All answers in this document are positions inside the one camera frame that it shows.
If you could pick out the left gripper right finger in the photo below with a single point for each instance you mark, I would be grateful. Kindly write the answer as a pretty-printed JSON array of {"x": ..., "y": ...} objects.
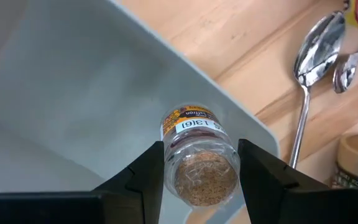
[{"x": 291, "y": 202}]

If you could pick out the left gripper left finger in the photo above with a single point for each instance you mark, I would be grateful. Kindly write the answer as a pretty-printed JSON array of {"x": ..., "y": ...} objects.
[{"x": 120, "y": 205}]

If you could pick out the small saffron jar cork stopper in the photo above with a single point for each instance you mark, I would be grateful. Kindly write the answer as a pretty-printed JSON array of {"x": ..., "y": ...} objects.
[{"x": 197, "y": 155}]

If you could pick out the large silver spoon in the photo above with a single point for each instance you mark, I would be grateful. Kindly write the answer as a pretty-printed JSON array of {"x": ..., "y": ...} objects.
[{"x": 319, "y": 53}]

